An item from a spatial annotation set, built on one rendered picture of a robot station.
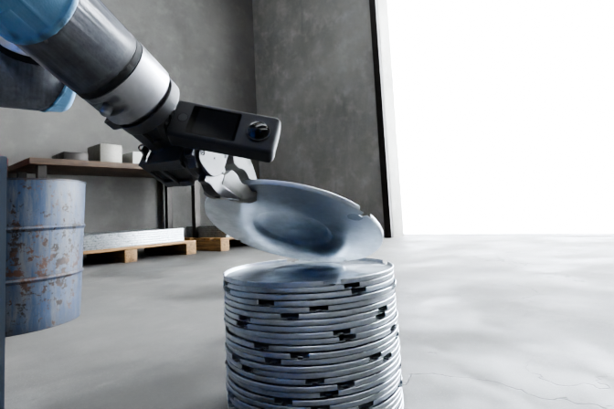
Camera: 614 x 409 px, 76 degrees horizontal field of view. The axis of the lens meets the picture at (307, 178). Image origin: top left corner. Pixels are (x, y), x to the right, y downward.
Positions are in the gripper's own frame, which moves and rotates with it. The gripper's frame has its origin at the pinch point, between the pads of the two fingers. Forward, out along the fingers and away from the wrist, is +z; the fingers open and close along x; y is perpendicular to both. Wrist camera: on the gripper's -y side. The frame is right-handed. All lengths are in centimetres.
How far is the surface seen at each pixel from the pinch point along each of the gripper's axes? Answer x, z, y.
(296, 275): 6.9, 14.8, -0.7
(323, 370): 20.0, 14.4, -7.4
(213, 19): -407, 211, 291
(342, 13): -396, 244, 116
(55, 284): 2, 44, 101
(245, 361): 20.4, 12.9, 4.1
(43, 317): 13, 45, 102
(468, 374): 15, 50, -23
